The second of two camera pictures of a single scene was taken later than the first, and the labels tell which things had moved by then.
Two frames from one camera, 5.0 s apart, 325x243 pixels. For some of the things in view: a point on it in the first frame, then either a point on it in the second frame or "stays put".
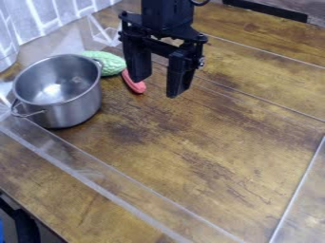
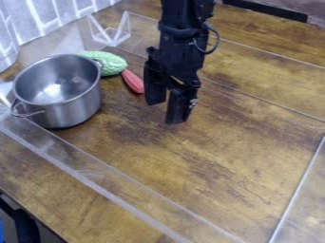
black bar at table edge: x=268 y=9 stays put
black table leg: x=27 y=227 stays put
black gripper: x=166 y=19 -> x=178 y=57
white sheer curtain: x=27 y=19 stays put
